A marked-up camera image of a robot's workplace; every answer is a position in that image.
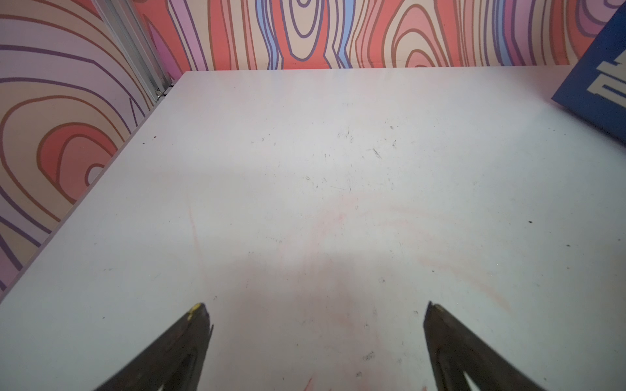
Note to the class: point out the upright blue white paper bag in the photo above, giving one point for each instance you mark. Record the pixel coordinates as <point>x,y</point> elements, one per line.
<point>595,89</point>

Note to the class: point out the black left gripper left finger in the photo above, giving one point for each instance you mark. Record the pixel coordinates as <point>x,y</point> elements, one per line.
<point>174,361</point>

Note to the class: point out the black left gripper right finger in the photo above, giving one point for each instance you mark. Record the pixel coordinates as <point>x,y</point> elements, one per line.
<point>459,357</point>

